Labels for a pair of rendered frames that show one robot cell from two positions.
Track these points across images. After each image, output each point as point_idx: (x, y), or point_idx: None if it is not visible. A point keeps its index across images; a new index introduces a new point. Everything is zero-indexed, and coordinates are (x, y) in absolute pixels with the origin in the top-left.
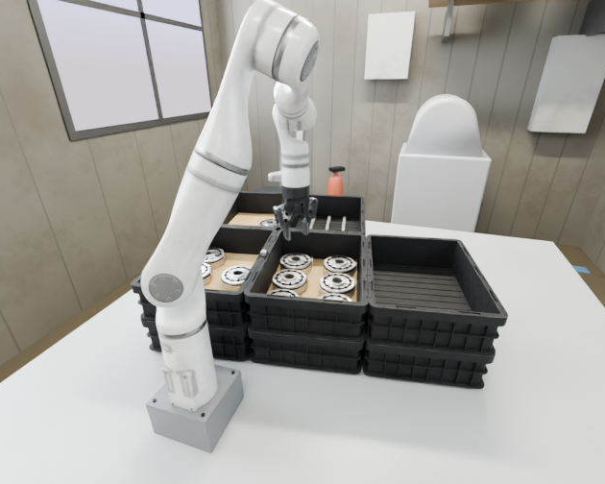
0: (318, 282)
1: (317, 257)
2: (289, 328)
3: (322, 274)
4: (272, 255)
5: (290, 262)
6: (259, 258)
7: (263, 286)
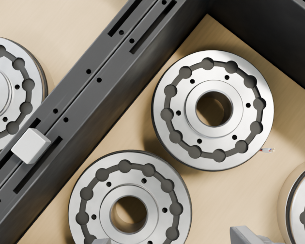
0: (227, 238)
1: None
2: None
3: (269, 197)
4: (98, 117)
5: (185, 118)
6: (2, 173)
7: (17, 229)
